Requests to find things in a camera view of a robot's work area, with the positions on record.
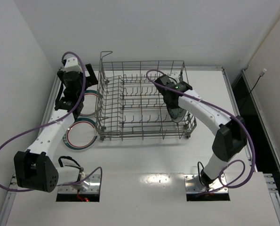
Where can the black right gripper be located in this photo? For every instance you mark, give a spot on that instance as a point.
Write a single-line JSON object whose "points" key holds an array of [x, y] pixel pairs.
{"points": [[172, 103]]}

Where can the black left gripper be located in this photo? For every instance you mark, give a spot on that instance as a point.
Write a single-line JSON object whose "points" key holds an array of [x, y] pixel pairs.
{"points": [[66, 103]]}

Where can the white gold rimmed plate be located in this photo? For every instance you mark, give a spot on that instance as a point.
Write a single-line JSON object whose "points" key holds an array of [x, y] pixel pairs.
{"points": [[181, 116]]}

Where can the blue floral green plate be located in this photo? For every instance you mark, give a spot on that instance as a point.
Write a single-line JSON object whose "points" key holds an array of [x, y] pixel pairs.
{"points": [[174, 113]]}

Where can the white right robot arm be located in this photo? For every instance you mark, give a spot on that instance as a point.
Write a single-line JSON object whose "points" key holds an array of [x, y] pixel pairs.
{"points": [[229, 137]]}

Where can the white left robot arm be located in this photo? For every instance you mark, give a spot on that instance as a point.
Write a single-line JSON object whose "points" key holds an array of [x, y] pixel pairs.
{"points": [[34, 167]]}

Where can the far teal red rimmed plate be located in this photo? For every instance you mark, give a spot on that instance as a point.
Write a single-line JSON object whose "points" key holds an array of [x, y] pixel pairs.
{"points": [[89, 108]]}

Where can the teal red rimmed plate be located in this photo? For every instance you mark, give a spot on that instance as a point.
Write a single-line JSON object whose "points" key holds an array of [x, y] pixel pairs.
{"points": [[89, 108], [80, 135]]}

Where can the near teal red rimmed plate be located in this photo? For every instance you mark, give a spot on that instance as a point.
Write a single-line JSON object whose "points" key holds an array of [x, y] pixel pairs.
{"points": [[80, 135]]}

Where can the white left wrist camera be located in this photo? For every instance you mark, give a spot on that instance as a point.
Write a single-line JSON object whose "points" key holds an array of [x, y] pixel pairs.
{"points": [[72, 65]]}

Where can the grey wire dish rack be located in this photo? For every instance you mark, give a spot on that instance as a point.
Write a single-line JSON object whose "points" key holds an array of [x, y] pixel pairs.
{"points": [[128, 105]]}

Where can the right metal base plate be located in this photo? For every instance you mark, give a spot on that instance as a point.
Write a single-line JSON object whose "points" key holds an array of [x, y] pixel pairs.
{"points": [[193, 185]]}

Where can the metal base plate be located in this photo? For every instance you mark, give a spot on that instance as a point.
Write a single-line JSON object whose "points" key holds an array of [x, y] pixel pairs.
{"points": [[193, 185], [90, 186]]}

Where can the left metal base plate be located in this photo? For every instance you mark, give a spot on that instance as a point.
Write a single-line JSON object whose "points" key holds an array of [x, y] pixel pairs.
{"points": [[90, 186]]}

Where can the aluminium table frame rail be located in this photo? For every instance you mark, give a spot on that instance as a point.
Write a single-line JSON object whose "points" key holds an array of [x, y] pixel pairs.
{"points": [[143, 185]]}

